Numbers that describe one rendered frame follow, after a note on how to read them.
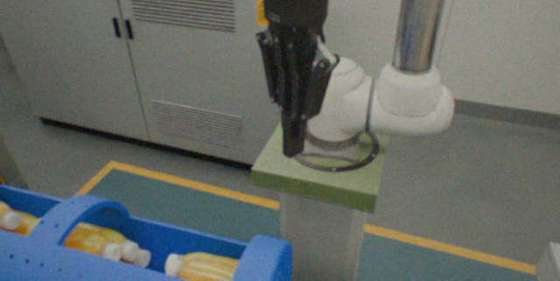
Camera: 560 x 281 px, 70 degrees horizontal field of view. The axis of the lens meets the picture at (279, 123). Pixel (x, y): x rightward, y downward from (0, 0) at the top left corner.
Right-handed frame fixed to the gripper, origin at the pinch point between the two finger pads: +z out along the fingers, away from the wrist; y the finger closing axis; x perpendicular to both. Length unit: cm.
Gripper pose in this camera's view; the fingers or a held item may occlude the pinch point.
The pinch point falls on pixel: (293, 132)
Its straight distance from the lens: 56.3
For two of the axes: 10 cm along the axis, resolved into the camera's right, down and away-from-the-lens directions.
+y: 6.6, 4.1, -6.3
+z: 0.1, 8.4, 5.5
